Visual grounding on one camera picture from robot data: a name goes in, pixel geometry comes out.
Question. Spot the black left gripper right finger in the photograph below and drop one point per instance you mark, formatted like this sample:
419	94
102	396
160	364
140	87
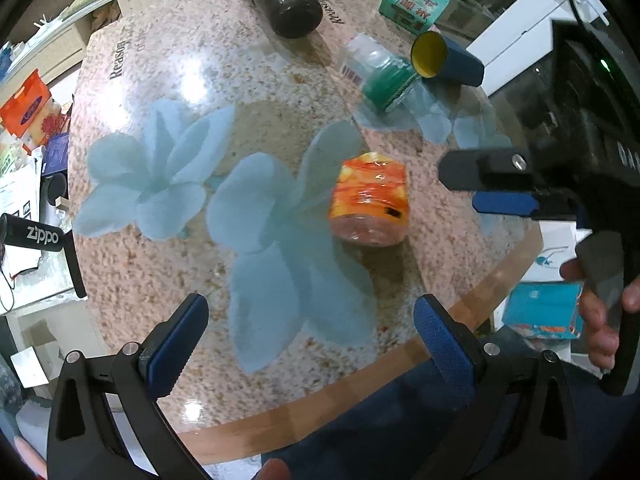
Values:
489	385

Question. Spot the orange plastic bag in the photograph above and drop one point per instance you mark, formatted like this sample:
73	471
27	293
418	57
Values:
18	112

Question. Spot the teal tissue box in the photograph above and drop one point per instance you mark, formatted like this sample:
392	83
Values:
416	16

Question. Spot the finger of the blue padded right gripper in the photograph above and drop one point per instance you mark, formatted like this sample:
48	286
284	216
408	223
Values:
489	169
515	204

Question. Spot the black zippo box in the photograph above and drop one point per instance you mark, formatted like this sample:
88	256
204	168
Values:
19	232

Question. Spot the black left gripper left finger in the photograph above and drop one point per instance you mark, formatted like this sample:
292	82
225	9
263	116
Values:
143	375

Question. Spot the teal and orange box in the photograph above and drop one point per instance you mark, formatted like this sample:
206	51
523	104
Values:
544	310

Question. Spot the blue cup with yellow interior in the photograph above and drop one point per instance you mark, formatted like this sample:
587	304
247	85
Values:
434	56

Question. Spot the right hand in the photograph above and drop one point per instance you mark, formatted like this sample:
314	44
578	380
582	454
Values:
602	339

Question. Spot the low wooden cabinet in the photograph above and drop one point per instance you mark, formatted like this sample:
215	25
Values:
62	46

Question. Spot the clear bottle with green label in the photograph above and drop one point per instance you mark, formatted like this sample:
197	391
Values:
382	77

